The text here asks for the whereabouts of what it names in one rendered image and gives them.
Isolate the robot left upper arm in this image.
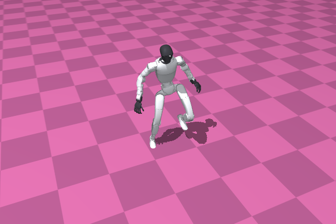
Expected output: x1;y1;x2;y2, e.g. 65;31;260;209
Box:
175;56;188;71

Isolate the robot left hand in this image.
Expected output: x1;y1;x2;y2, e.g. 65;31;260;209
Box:
190;79;201;93

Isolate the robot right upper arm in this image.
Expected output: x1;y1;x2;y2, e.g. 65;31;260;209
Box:
138;61;157;83

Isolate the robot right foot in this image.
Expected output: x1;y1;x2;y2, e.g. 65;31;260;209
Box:
150;136;156;148

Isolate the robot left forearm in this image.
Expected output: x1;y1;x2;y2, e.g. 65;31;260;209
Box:
184;64;195;82

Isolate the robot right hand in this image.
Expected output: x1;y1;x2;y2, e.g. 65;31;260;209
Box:
134;96;144;114

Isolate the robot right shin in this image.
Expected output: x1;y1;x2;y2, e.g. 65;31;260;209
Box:
151;118;159;139

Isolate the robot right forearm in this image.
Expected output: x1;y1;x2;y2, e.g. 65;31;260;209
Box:
136;77;143;100

